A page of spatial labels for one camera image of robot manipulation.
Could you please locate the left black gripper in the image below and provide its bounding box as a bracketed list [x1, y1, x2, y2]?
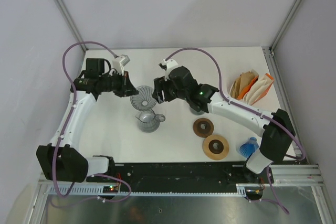
[99, 70, 138, 98]

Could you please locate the clear grey glass dripper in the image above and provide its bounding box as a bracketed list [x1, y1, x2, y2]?
[130, 86, 157, 111]

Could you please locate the glass server with handle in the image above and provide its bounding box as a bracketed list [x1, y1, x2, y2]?
[135, 110, 166, 133]

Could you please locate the dark wooden dripper ring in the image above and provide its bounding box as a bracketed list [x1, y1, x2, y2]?
[193, 118, 214, 138]

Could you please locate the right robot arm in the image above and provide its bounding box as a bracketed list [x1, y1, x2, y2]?
[152, 64, 293, 183]

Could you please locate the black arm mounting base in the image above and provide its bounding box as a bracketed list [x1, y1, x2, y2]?
[86, 155, 275, 193]

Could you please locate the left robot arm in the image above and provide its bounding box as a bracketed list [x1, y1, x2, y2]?
[36, 55, 138, 183]

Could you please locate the brown paper filter stack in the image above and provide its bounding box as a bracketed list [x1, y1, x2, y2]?
[230, 71, 259, 100]

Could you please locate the orange white filter holder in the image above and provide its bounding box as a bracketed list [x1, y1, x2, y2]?
[229, 69, 274, 105]

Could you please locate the white paper filter stack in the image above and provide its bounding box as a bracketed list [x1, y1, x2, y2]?
[243, 74, 274, 105]

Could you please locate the blue ribbed dripper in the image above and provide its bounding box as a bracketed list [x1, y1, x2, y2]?
[238, 137, 259, 158]

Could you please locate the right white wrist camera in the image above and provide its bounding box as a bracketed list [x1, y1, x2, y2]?
[159, 59, 180, 81]

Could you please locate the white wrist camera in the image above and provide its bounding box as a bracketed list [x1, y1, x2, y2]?
[159, 59, 180, 81]
[112, 55, 130, 75]

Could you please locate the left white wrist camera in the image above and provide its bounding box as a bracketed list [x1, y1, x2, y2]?
[112, 55, 130, 75]

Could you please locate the light wooden dripper ring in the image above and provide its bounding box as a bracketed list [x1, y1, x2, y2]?
[202, 134, 230, 161]

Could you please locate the white slotted cable duct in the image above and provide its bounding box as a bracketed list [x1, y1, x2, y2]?
[46, 183, 247, 196]

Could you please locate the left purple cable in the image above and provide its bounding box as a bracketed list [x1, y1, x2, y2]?
[49, 41, 132, 208]

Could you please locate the purple cable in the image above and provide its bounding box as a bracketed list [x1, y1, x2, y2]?
[164, 47, 307, 214]
[49, 41, 132, 208]

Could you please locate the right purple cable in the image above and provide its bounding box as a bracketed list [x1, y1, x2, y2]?
[164, 47, 307, 214]

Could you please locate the aluminium frame rail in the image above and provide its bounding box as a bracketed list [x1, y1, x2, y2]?
[38, 164, 326, 186]

